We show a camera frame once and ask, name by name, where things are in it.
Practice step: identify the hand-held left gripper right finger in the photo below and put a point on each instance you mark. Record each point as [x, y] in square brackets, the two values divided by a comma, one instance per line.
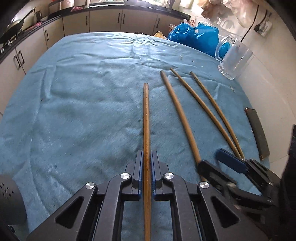
[156, 176]

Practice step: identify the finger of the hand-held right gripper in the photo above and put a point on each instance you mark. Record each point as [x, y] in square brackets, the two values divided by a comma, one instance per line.
[231, 160]
[208, 169]

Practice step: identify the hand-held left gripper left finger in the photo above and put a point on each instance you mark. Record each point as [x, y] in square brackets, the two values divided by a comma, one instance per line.
[139, 176]

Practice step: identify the brown wooden chopstick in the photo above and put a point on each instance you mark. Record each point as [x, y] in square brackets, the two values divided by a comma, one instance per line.
[146, 115]
[198, 98]
[178, 109]
[214, 100]

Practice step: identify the black smartphone in brown case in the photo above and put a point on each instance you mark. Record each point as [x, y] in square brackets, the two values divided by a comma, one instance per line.
[257, 132]

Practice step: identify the blue towel table cloth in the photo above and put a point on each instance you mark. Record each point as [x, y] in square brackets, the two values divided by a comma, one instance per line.
[81, 104]

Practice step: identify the clear glass mug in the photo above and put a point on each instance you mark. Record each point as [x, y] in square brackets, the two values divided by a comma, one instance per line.
[235, 58]

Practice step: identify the dark grey perforated object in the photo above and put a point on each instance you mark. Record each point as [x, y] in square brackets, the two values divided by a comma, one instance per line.
[11, 199]

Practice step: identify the blue plastic bag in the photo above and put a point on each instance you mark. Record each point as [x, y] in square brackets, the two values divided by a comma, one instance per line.
[192, 34]

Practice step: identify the yellow plastic bag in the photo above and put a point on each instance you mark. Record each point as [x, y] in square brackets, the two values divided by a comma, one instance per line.
[159, 34]

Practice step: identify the hanging translucent plastic bag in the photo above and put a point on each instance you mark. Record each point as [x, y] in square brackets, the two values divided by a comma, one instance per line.
[231, 11]

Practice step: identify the beige kitchen base cabinets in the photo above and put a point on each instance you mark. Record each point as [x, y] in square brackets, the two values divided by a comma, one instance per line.
[76, 23]

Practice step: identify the black kitchen countertop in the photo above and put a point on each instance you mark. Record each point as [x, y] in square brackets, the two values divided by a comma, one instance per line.
[104, 8]

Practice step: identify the black gas stove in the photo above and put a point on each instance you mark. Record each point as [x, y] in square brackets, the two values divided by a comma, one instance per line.
[5, 45]

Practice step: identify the steel kettle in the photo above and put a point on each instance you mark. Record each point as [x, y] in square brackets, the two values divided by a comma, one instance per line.
[38, 16]

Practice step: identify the black wok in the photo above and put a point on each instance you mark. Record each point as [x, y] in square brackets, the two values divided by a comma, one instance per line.
[11, 27]

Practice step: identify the white wall socket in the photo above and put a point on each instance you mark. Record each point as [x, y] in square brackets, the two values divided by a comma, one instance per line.
[266, 29]

